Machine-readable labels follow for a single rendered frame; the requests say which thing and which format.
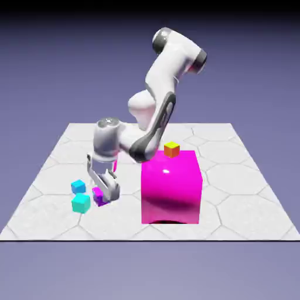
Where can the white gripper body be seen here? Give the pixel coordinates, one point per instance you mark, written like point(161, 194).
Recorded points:
point(109, 187)

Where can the small purple cube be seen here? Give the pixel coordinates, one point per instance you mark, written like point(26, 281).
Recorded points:
point(98, 196)

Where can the large magenta box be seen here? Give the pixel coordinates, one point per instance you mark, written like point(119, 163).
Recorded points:
point(171, 187)

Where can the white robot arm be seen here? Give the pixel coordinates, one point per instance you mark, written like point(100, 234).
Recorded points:
point(161, 70)

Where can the small blue cube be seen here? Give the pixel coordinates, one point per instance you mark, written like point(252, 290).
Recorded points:
point(78, 186)

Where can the small cyan cube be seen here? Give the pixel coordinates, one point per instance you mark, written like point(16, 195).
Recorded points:
point(80, 203)

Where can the small orange cube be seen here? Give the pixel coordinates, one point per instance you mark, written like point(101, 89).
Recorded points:
point(171, 150)

